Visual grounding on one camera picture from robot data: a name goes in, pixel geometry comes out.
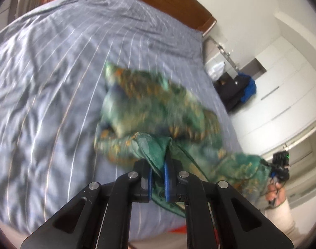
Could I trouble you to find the green floral padded jacket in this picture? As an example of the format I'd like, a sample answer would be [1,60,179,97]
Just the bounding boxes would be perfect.
[94,63,270,216]

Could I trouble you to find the white sleeved right forearm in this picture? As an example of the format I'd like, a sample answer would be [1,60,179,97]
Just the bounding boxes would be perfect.
[264,199,305,247]

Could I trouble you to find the black and blue hanging clothes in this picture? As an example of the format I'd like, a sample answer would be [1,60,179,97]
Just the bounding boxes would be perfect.
[214,73,257,112]

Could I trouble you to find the right hand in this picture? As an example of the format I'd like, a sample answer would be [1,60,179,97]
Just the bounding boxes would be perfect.
[265,182,286,208]

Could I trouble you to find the orange knitted garment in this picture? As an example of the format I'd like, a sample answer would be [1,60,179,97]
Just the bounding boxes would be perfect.
[169,225,187,234]

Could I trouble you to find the white wardrobe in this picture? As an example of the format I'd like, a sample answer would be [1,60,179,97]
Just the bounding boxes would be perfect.
[231,12,316,155]

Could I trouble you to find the white plastic bag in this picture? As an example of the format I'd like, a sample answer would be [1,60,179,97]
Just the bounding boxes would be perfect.
[207,61,225,82]

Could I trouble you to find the white bedside cabinet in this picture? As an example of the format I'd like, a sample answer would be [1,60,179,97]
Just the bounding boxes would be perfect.
[203,37,239,79]

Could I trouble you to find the blue checked bed duvet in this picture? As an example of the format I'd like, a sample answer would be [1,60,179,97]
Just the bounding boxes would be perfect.
[0,0,241,236]

